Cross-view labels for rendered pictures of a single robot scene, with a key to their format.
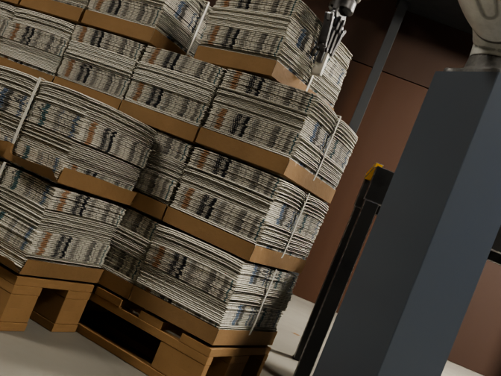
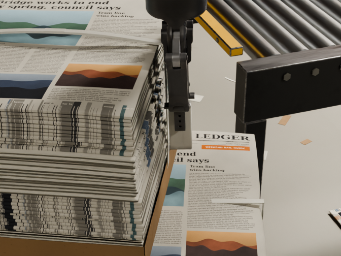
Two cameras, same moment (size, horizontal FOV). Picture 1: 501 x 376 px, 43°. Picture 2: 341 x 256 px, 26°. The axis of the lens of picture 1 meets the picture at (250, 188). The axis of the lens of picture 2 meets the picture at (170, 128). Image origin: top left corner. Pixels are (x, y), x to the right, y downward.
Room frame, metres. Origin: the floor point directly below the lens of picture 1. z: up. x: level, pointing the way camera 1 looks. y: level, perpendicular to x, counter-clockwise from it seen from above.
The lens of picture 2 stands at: (1.07, 0.33, 1.48)
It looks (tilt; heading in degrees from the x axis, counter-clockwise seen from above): 32 degrees down; 334
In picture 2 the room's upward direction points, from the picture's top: straight up
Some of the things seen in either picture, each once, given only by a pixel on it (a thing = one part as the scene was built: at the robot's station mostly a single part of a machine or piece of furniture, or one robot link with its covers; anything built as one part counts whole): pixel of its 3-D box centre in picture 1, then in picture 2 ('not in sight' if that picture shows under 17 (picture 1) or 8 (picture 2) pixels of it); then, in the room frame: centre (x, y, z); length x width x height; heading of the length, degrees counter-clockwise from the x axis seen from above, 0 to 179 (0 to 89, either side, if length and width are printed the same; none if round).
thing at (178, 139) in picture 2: (319, 63); (180, 126); (1.82, -0.05, 0.96); 0.03 x 0.01 x 0.07; 62
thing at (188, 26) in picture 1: (159, 24); not in sight; (2.10, 0.48, 0.95); 0.38 x 0.29 x 0.23; 153
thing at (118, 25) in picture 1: (150, 49); not in sight; (2.10, 0.48, 0.86); 0.38 x 0.29 x 0.04; 153
